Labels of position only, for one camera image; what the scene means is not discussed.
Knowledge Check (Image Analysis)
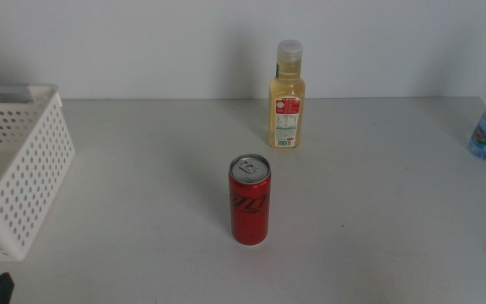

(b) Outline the red soda can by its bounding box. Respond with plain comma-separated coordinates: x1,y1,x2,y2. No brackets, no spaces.
228,153,272,247

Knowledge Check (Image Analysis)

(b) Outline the yellow tea bottle red label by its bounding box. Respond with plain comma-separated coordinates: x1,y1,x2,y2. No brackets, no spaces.
267,39,306,149

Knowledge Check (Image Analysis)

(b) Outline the white perforated plastic basket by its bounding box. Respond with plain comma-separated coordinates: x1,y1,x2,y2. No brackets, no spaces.
0,82,77,262

